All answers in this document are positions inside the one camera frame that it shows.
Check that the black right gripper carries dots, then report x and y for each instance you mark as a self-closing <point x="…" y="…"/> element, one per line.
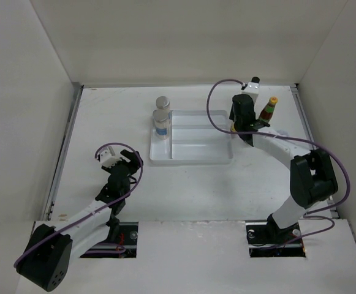
<point x="231" y="115"/>

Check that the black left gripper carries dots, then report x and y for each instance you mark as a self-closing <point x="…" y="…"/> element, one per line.
<point x="135" y="162"/>

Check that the small yellow label bottle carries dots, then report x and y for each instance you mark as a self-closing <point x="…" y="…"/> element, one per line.
<point x="233" y="129"/>

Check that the tall black cap oil bottle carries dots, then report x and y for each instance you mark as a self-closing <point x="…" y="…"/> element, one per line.
<point x="255" y="80"/>

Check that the blue label shaker jar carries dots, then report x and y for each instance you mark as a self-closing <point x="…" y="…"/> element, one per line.
<point x="163" y="103"/>
<point x="161" y="123"/>

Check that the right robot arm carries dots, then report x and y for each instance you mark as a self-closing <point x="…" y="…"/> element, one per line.
<point x="312" y="177"/>

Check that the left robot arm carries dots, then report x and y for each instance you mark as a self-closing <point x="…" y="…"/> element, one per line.
<point x="51" y="248"/>

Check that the green yellow cap sauce bottle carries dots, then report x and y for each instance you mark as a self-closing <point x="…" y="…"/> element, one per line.
<point x="268" y="110"/>

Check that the white divided organizer tray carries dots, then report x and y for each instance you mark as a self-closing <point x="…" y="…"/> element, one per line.
<point x="192" y="140"/>

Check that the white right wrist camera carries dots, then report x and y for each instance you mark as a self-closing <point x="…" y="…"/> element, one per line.
<point x="251" y="89"/>

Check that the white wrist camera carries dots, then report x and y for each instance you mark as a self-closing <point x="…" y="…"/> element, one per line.
<point x="107" y="157"/>
<point x="251" y="89"/>

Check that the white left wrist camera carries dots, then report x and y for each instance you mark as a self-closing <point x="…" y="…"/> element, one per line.
<point x="107" y="157"/>

